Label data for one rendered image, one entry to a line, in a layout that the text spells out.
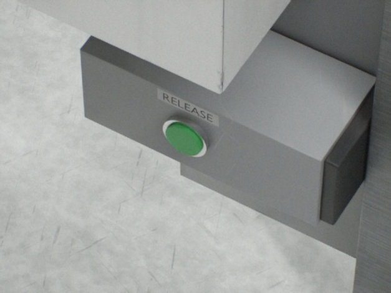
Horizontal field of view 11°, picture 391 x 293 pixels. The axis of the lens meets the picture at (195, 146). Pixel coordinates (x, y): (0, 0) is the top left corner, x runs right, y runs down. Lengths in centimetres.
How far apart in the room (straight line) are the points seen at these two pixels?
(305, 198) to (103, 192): 141
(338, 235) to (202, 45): 44
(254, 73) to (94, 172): 143
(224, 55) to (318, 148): 20
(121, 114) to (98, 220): 133
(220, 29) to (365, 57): 26
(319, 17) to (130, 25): 23
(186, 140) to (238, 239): 135
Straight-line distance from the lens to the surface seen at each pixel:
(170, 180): 290
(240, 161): 151
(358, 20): 147
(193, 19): 126
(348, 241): 168
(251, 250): 284
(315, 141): 146
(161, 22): 128
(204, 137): 150
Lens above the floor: 235
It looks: 53 degrees down
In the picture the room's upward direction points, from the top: straight up
